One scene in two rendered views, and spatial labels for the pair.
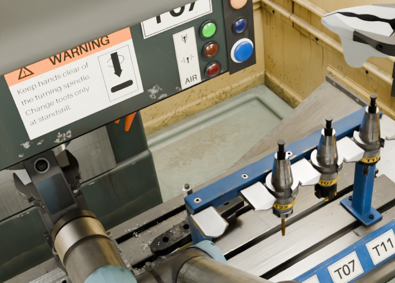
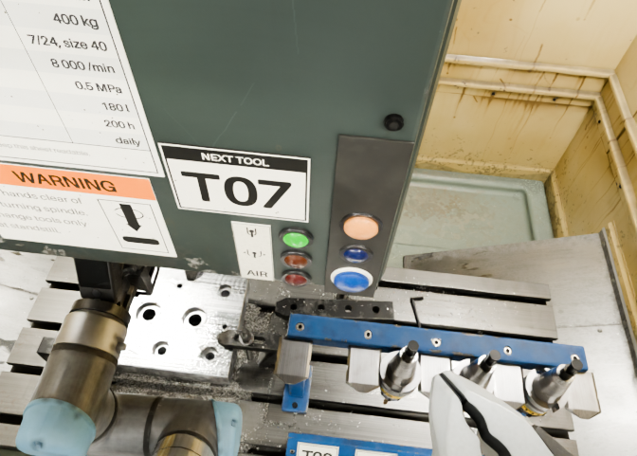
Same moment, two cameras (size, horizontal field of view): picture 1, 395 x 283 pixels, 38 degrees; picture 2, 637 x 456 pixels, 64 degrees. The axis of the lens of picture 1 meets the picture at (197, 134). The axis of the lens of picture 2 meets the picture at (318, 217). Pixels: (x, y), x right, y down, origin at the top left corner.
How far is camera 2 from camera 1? 0.49 m
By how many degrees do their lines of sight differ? 22
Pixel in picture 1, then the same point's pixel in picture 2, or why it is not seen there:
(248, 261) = not seen: hidden behind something
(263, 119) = (514, 218)
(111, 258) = (79, 392)
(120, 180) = not seen: hidden behind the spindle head
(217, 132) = (460, 202)
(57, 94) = (35, 212)
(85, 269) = (44, 387)
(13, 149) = not seen: outside the picture
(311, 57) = (602, 198)
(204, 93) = (472, 157)
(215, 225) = (295, 368)
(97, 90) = (100, 230)
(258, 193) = (366, 364)
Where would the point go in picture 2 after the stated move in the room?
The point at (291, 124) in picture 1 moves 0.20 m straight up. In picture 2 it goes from (526, 253) to (555, 211)
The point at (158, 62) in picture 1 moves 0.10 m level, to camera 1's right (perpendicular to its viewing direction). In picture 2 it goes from (205, 239) to (310, 296)
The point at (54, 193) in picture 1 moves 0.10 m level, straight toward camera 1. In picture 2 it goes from (90, 268) to (50, 348)
